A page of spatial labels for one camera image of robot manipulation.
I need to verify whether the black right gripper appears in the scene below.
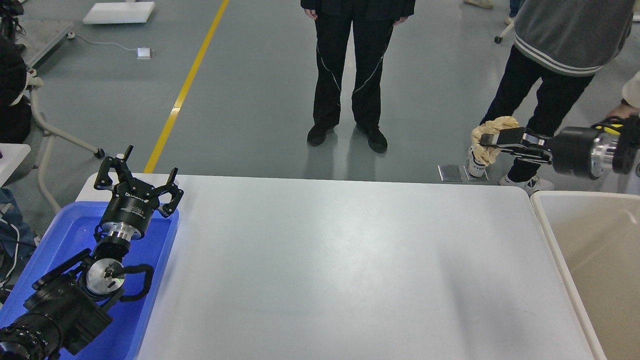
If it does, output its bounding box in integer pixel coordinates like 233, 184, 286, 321
480, 127, 620, 180

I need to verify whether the white chair frame left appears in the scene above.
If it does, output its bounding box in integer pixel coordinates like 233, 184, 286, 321
26, 77, 106, 214

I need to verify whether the white power adapter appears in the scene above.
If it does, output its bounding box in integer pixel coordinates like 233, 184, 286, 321
136, 47, 153, 60

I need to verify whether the white flat board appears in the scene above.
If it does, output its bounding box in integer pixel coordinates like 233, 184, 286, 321
82, 1, 156, 25

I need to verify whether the seated person in black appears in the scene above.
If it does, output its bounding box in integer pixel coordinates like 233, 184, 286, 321
0, 35, 33, 146

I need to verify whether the white cable on floor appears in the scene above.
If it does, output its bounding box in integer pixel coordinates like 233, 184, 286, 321
68, 32, 140, 53

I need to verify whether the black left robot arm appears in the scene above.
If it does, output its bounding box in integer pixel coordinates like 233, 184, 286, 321
1, 146, 184, 360

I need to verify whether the brown paper ball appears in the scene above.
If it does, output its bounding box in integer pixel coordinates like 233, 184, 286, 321
470, 116, 519, 166

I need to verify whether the grey metal platform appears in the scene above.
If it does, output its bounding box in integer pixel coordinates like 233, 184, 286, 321
15, 19, 74, 68

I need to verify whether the person in black tracksuit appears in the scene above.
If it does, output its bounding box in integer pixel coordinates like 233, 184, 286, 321
300, 0, 416, 154

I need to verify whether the metal floor plate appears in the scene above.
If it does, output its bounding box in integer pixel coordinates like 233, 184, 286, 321
438, 164, 463, 183
463, 164, 489, 182

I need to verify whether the white side table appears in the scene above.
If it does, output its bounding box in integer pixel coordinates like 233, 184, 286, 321
0, 143, 31, 187

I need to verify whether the person in white coat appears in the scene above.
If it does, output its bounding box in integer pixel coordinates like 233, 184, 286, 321
621, 70, 640, 110

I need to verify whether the left metal floor plate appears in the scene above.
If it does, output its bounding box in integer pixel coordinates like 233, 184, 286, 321
438, 164, 463, 183

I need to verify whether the yellow toy banana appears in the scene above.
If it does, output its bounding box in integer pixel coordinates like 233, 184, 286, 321
591, 116, 624, 136

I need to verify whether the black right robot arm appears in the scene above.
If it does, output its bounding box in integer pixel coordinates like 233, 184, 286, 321
478, 113, 640, 180

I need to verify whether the person in grey jacket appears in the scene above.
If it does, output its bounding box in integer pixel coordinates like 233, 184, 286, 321
468, 0, 636, 195

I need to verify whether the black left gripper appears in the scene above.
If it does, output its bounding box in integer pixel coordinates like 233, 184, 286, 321
93, 146, 184, 240

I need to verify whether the hand of person right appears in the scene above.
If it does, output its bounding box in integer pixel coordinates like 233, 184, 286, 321
605, 99, 640, 119

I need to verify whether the blue plastic bin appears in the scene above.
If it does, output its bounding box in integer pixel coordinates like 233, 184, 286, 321
1, 202, 179, 360

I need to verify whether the white rolling chair right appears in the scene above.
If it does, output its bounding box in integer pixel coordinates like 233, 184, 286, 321
493, 20, 515, 44

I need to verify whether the beige plastic bin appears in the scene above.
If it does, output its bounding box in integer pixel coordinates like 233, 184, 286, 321
531, 191, 640, 360

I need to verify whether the right metal floor plate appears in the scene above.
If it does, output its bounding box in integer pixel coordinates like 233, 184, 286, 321
463, 164, 489, 182

